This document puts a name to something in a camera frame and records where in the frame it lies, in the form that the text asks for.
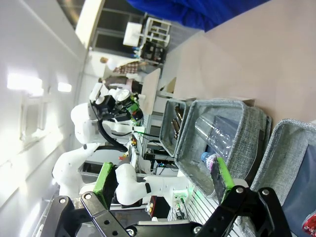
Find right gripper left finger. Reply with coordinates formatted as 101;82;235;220
53;161;134;237

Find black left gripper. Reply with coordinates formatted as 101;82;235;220
97;95;144;124

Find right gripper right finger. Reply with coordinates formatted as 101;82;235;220
195;157;293;237

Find crushed bottle with blue cap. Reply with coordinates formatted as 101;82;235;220
200;152;221;171

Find brown glass bottle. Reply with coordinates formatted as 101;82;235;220
172;105;185;144

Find clear plastic bottle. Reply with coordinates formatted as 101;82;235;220
194;115;245;165

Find grey fabric basket for bottles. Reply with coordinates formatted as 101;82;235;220
158;98;196;158

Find grey fabric basket for plastic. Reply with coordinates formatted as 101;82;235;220
174;98;273;198

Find grey fabric basket for cans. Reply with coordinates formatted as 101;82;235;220
240;118;316;237

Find light wooden board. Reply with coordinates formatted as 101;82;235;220
140;68;161;115

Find person in plaid shirt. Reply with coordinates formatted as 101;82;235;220
100;56;150;75

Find black equipment rack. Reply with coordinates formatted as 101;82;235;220
139;40;166;66

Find white box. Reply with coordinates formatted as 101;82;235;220
122;21;144;47

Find white open shelf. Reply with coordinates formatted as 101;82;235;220
142;16;171;48

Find person in blue hoodie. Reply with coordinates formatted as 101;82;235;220
126;0;272;33

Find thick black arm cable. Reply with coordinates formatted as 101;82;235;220
97;118;128;153

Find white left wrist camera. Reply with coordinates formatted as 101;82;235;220
89;82;109;105

